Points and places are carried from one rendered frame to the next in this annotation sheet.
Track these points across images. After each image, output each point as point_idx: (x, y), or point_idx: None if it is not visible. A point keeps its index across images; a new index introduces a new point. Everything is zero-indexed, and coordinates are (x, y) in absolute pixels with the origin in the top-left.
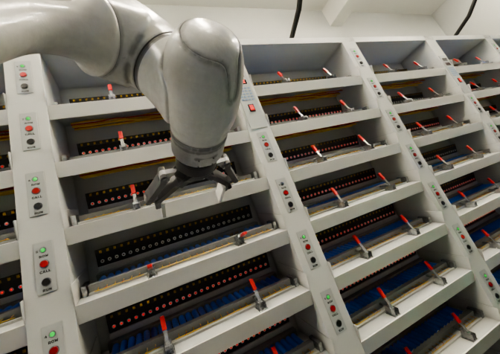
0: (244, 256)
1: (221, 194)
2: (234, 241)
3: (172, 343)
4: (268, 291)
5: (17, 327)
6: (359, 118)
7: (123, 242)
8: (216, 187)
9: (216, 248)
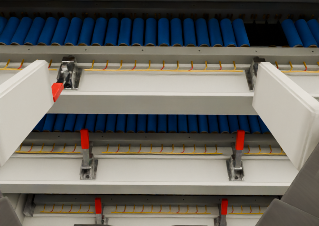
0: (250, 110)
1: (274, 136)
2: (249, 63)
3: (92, 167)
4: (259, 144)
5: None
6: None
7: None
8: (273, 80)
9: (203, 70)
